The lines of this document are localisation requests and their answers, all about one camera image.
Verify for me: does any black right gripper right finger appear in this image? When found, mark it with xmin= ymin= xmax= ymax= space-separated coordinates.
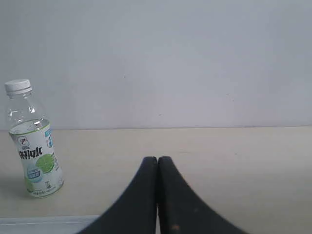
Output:
xmin=157 ymin=156 xmax=245 ymax=234

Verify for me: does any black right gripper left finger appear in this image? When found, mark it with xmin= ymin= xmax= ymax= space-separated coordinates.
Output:
xmin=80 ymin=156 xmax=158 ymax=234

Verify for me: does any clear plastic drink bottle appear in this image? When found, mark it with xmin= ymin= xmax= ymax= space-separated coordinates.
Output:
xmin=6 ymin=91 xmax=64 ymax=197

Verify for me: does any white bottle cap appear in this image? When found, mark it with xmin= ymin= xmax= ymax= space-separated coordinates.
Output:
xmin=4 ymin=79 xmax=32 ymax=96

